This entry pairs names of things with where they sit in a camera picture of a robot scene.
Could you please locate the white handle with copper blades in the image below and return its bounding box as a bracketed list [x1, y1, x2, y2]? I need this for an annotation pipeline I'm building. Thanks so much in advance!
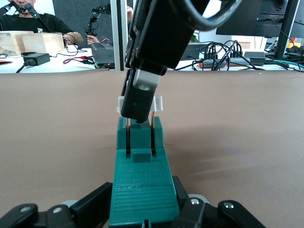
[116, 95, 164, 155]

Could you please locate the black power adapter brick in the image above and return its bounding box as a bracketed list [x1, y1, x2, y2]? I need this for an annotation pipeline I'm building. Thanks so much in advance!
[23, 53, 51, 66]

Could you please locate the flat black device box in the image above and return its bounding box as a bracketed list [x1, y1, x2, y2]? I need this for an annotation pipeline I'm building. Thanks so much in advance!
[180, 42, 207, 61]

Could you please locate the black computer monitor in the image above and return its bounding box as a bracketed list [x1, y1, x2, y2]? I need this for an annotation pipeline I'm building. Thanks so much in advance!
[215, 0, 304, 38]

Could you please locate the aluminium camera post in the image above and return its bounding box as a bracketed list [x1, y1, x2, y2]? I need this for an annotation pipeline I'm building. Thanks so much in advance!
[110, 0, 128, 71]

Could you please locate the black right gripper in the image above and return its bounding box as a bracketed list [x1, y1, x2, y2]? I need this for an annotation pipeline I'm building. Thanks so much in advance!
[120, 0, 198, 124]

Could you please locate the orange grey power strip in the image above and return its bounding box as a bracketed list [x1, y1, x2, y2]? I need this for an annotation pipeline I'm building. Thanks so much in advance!
[199, 58, 250, 68]

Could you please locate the light wooden block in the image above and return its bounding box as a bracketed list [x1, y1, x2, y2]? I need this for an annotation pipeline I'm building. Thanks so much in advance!
[0, 30, 34, 57]
[21, 32, 65, 55]

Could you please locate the black monitor stand pole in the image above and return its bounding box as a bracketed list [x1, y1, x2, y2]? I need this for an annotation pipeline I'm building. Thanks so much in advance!
[274, 0, 301, 60]

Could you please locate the black articulated stand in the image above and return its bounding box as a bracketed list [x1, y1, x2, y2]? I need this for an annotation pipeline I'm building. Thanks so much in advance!
[85, 3, 112, 36]
[0, 0, 41, 19]

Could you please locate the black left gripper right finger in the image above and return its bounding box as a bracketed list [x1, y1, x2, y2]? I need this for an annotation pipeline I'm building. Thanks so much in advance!
[170, 175, 266, 228]

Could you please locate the red cable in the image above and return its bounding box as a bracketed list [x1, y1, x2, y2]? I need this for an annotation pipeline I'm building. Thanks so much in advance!
[63, 56, 95, 65]

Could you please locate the grey network hub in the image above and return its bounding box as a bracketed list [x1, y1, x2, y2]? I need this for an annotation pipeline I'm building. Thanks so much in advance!
[243, 51, 266, 66]

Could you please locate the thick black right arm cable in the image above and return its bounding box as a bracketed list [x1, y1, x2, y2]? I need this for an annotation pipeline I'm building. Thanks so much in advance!
[184, 0, 243, 32]

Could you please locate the black power supply red LED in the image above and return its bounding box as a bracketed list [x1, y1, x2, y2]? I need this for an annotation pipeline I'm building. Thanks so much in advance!
[91, 42, 115, 69]

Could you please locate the green cable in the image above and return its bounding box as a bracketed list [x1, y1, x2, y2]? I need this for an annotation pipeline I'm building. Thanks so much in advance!
[266, 58, 304, 72]

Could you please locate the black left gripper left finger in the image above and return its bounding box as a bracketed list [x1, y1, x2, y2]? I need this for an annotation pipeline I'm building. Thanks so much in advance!
[0, 181, 114, 228]

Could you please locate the black cable bundle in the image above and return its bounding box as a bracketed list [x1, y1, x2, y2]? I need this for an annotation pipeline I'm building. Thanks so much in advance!
[191, 40, 259, 71]

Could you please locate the grey office chair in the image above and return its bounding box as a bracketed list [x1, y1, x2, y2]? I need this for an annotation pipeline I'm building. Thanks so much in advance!
[198, 30, 232, 44]

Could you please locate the green load switch base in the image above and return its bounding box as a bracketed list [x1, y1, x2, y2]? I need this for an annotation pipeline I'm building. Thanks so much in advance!
[109, 116, 181, 228]

